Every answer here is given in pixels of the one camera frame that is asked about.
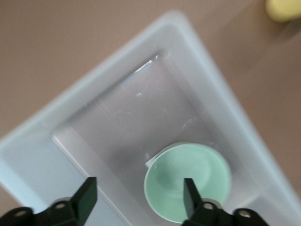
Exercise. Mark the yellow plastic cup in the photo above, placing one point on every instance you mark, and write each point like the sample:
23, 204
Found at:
284, 9

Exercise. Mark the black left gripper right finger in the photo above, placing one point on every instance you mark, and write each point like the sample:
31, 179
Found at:
191, 202

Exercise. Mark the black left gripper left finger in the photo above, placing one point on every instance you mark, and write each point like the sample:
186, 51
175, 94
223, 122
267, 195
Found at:
80, 202

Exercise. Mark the pale green bowl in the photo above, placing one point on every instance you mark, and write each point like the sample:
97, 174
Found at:
178, 164

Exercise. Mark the translucent plastic bin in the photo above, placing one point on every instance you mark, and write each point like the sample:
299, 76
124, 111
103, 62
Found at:
117, 113

